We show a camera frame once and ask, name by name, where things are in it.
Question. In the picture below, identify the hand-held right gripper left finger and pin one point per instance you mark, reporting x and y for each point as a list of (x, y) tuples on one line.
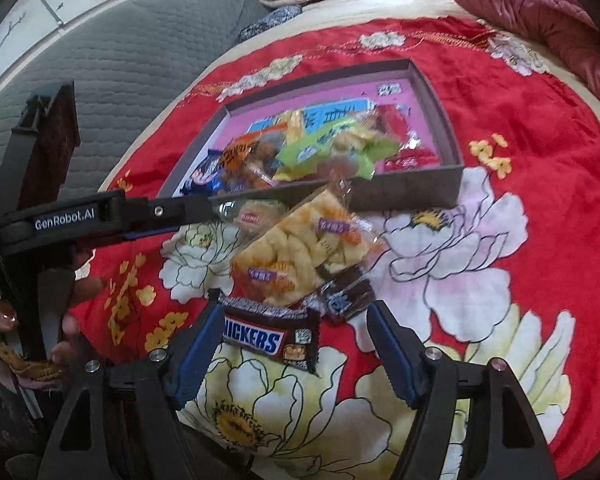
[(195, 357)]

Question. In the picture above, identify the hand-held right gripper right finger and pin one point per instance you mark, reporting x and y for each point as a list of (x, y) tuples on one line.
[(392, 357)]

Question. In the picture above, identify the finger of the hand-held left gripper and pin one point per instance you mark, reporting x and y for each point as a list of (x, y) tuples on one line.
[(150, 234), (190, 209)]

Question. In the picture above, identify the orange snack packet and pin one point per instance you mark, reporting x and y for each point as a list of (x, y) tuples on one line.
[(237, 152)]

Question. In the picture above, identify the brown chocolate bar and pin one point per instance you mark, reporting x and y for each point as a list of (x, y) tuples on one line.
[(275, 332)]

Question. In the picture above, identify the clear bag of yellow puffs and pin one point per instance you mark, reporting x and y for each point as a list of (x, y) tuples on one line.
[(300, 245)]

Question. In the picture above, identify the green snack packet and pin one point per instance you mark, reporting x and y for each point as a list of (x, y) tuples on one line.
[(310, 152)]

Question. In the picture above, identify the grey cardboard box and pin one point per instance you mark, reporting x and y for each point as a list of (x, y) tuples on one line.
[(410, 187)]

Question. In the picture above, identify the red snack packet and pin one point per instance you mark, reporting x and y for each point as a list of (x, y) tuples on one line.
[(415, 155)]

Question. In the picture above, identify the person's left hand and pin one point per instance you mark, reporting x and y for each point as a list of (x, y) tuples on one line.
[(87, 280)]

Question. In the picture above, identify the blue snack packet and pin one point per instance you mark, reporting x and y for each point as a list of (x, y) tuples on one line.
[(205, 175)]

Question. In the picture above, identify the small yellow snack packet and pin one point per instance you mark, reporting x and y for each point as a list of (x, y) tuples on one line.
[(260, 215)]

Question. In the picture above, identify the dark brown snack packet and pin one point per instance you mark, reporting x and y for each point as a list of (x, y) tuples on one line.
[(345, 295)]

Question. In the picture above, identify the yellow striped snack packet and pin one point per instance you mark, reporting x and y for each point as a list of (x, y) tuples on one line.
[(295, 127)]

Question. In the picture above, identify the grey quilted headboard cover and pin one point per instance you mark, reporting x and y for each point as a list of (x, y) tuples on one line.
[(145, 60)]

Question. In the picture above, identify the pink and blue book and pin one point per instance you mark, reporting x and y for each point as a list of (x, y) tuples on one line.
[(340, 92)]

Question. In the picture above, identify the dark floral pillow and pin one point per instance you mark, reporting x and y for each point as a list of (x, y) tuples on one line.
[(270, 22)]

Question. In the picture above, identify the red floral cloth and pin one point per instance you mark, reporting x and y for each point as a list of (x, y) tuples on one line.
[(530, 185)]

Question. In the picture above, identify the beige bed sheet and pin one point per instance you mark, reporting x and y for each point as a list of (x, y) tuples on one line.
[(360, 5)]

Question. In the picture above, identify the pink quilt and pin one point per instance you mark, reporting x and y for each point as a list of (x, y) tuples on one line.
[(530, 5)]

